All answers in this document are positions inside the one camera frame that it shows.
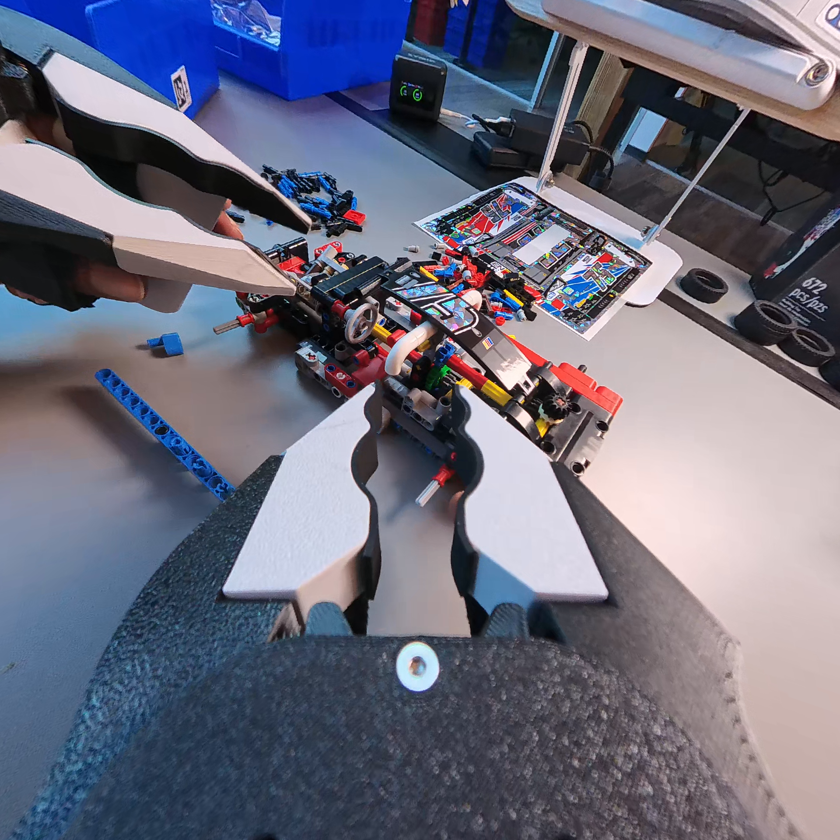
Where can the black power adapter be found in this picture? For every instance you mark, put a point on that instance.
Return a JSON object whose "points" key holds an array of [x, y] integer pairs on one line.
{"points": [[525, 141]]}

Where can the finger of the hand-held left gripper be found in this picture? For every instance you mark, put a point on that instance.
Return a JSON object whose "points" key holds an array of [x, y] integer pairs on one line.
{"points": [[131, 108], [164, 253]]}

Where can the long blue lego beam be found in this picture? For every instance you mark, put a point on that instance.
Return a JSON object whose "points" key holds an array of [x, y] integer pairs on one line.
{"points": [[164, 433]]}

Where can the pile of colourful lego pieces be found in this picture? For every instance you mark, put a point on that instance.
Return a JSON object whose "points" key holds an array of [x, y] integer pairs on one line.
{"points": [[485, 285]]}

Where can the small black device with screen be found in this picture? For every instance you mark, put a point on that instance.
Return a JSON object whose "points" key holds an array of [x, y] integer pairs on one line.
{"points": [[417, 88]]}

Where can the pile of blue black lego pins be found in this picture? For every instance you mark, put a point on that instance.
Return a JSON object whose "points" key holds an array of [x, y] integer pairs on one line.
{"points": [[315, 197]]}

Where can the blue plastic bin with tag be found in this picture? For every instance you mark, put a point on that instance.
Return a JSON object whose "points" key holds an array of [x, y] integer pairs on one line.
{"points": [[131, 39]]}

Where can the lego set box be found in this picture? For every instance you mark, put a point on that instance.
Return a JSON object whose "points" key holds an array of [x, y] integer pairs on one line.
{"points": [[810, 275]]}

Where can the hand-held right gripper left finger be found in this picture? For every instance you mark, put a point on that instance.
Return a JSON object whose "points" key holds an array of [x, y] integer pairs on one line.
{"points": [[302, 525]]}

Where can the small blue lego connector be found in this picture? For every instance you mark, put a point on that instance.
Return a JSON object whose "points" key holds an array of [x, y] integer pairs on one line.
{"points": [[167, 344]]}

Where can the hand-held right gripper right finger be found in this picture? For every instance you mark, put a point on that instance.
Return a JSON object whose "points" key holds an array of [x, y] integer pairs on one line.
{"points": [[531, 531]]}

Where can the colourful sticker sheet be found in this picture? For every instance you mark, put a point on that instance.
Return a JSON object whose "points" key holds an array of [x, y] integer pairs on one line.
{"points": [[551, 256]]}

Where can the person's left hand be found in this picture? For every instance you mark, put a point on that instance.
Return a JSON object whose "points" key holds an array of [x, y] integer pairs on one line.
{"points": [[115, 283]]}

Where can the clear plastic bag in bin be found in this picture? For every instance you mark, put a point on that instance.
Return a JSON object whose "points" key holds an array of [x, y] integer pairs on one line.
{"points": [[243, 16]]}

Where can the black lego tyre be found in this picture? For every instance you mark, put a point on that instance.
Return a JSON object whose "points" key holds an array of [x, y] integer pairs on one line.
{"points": [[703, 285], [764, 323], [832, 373], [808, 346]]}

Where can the lego car model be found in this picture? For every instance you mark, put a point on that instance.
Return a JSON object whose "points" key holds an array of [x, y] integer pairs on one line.
{"points": [[420, 341]]}

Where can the white book stand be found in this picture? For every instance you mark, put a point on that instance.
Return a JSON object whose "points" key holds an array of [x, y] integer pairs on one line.
{"points": [[689, 52]]}

